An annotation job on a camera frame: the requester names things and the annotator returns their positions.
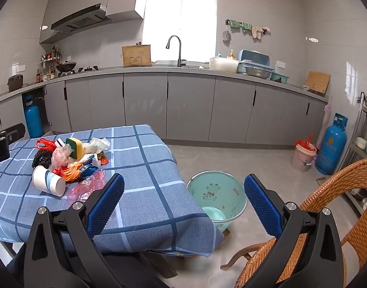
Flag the black mesh net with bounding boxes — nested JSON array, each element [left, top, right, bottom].
[[32, 150, 53, 169]]

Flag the white paper cup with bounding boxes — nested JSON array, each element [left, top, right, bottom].
[[32, 165, 66, 197]]

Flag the pink plastic bag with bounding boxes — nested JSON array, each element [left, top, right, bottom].
[[67, 169, 105, 206]]

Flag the orange blue snack wrapper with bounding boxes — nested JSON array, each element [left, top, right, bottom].
[[52, 155, 98, 183]]

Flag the yellow green sponge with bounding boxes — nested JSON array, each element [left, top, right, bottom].
[[65, 137, 84, 160]]

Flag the clear plastic bag red print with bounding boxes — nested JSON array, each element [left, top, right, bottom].
[[51, 144, 74, 169]]

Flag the red snack packet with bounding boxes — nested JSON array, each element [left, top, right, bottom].
[[97, 151, 109, 166]]

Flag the pink trash bucket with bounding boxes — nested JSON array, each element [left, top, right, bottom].
[[291, 133, 317, 172]]

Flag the grey kitchen cabinets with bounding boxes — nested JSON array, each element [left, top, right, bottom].
[[0, 68, 327, 148]]

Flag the black kitchen faucet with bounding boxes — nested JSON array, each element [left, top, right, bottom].
[[165, 34, 188, 68]]

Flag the blue gas cylinder under counter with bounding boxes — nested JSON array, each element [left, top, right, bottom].
[[24, 95, 44, 138]]

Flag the wicker chair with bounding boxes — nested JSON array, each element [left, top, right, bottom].
[[220, 156, 367, 288]]

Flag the black rice cooker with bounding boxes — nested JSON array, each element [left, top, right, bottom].
[[7, 74, 23, 92]]

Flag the clear plastic bag white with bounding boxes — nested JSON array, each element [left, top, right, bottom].
[[83, 138, 111, 154]]

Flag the blue plaid tablecloth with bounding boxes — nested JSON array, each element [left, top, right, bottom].
[[0, 124, 224, 256]]

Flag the spice rack with bottles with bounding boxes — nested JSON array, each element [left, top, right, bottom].
[[36, 45, 62, 83]]

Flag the blue gas cylinder right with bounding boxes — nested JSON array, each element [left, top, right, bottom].
[[315, 113, 348, 175]]

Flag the teal enamel basin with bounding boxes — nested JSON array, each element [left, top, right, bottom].
[[187, 170, 248, 232]]

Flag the black wok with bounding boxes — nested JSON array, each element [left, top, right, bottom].
[[55, 60, 77, 73]]

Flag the wooden cutting board left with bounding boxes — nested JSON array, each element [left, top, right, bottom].
[[122, 45, 151, 67]]

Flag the wooden cutting board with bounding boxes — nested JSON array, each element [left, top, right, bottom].
[[122, 45, 151, 67], [305, 71, 331, 94]]

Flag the range hood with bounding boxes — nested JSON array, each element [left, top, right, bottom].
[[51, 3, 109, 33]]

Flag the wooden cutting board right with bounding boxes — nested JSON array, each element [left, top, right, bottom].
[[305, 71, 331, 94]]

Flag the small teal basket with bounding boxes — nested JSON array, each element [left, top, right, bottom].
[[270, 72, 288, 84]]

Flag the steel bowl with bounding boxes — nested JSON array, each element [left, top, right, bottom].
[[245, 67, 272, 79]]

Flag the blue dish rack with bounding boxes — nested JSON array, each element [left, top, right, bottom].
[[237, 49, 274, 75]]

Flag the white plastic tub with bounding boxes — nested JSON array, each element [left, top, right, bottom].
[[209, 57, 239, 73]]

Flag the hanging cloths on hooks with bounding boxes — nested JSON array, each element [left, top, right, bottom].
[[225, 19, 271, 40]]

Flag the pink mop handle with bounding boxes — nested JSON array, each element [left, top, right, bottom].
[[316, 96, 333, 149]]

